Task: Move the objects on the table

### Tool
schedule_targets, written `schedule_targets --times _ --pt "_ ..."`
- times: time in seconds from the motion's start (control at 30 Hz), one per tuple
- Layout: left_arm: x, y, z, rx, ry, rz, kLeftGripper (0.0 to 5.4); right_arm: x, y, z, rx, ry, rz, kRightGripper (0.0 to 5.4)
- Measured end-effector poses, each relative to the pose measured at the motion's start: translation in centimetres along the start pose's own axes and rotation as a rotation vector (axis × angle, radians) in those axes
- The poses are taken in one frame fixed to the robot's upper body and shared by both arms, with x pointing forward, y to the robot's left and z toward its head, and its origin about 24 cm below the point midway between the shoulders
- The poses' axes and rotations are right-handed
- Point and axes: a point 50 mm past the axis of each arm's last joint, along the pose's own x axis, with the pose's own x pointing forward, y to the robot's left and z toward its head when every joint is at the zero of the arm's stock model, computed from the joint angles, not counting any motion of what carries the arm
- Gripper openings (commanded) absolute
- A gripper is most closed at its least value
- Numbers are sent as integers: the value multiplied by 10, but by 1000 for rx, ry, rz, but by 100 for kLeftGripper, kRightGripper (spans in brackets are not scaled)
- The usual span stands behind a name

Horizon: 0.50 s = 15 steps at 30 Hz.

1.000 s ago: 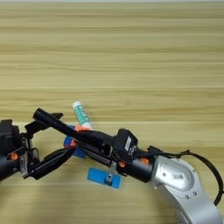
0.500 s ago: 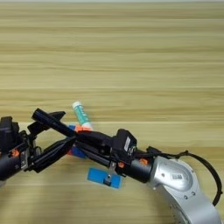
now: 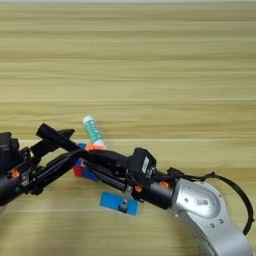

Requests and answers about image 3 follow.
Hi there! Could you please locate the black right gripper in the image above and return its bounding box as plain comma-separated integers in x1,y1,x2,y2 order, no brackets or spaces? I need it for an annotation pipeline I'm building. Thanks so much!
80,149,177,214

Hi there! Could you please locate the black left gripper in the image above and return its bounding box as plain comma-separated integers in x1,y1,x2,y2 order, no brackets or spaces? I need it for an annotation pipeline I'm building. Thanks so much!
0,128,84,206

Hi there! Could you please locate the black box white label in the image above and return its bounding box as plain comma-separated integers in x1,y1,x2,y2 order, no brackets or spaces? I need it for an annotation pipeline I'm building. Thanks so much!
127,147,157,184
0,131,20,174

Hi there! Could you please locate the blue rectangular block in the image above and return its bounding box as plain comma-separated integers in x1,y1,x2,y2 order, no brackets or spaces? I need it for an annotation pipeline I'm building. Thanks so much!
98,190,140,217

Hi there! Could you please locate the left black box white label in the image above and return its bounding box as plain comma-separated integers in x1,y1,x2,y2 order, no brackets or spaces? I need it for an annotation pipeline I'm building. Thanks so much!
0,131,20,174

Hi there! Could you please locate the green white glue stick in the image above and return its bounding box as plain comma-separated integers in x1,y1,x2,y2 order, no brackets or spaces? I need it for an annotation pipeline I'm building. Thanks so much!
82,115,107,150

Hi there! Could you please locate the colourful puzzle cube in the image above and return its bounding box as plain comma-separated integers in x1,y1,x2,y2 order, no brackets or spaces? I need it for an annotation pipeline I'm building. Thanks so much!
73,142,105,183

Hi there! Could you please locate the right black box white label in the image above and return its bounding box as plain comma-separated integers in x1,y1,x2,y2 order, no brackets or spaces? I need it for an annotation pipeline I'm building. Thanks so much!
127,147,157,184

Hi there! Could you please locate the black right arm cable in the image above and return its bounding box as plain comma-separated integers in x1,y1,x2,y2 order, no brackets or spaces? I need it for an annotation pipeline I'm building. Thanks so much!
166,167,255,236

